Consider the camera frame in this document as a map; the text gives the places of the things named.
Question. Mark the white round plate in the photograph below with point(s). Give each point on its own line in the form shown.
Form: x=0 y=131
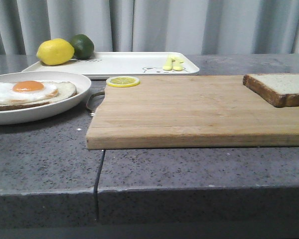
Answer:
x=81 y=82

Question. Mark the yellow lemon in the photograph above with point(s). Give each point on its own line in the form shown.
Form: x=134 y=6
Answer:
x=55 y=52

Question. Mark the wooden cutting board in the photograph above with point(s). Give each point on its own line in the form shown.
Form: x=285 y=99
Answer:
x=190 y=111

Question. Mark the yellow plastic knife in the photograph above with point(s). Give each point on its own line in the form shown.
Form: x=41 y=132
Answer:
x=177 y=64

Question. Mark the grey curtain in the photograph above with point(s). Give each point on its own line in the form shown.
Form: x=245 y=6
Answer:
x=198 y=27

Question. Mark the fried egg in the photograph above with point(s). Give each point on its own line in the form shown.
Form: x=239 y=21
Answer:
x=26 y=92

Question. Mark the green lime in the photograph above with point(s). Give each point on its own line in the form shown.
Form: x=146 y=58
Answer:
x=83 y=46

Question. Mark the metal cutting board handle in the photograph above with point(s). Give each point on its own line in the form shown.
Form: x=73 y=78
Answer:
x=87 y=105

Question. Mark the bread slice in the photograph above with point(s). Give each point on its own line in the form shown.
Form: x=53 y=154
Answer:
x=65 y=91
x=280 y=89

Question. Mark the white bear-print tray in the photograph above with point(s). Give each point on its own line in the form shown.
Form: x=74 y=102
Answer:
x=108 y=64

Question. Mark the lemon slice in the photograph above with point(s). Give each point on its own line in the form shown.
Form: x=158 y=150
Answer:
x=123 y=81

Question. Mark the yellow plastic fork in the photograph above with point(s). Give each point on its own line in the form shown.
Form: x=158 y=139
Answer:
x=168 y=66

